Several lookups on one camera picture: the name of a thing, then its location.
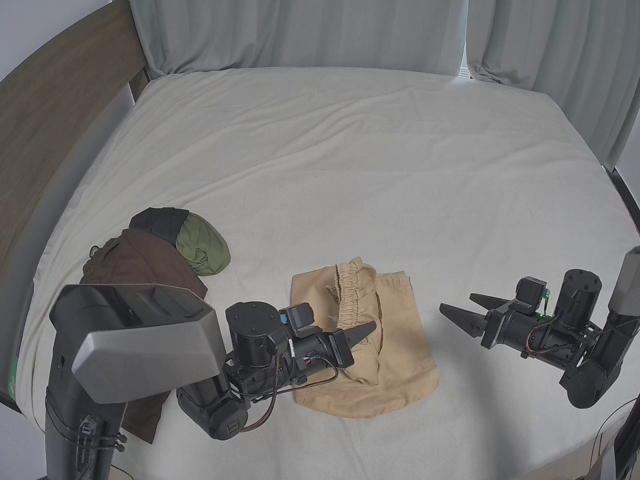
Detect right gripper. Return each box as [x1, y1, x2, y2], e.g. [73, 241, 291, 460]
[438, 291, 540, 354]

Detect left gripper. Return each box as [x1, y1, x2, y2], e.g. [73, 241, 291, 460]
[292, 319, 378, 371]

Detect tan shorts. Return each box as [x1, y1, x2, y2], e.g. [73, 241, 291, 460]
[291, 256, 441, 420]

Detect wide pale green curtain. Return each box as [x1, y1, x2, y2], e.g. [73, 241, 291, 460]
[122, 0, 473, 81]

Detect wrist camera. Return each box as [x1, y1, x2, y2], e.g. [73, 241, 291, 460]
[514, 276, 550, 315]
[279, 304, 318, 340]

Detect brown garment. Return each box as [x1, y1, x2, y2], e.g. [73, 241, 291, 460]
[81, 230, 210, 444]

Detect bed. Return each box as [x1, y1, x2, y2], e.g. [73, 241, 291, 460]
[0, 0, 640, 480]

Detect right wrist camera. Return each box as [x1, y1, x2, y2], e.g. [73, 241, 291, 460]
[514, 276, 550, 315]

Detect black garment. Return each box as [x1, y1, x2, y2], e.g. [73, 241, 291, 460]
[129, 208, 190, 249]

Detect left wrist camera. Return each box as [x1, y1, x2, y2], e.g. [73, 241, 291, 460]
[279, 304, 318, 340]

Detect green garment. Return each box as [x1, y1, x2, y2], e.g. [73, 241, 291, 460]
[175, 211, 231, 277]

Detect narrow pale green curtain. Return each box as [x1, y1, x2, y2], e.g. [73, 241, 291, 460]
[465, 0, 640, 169]

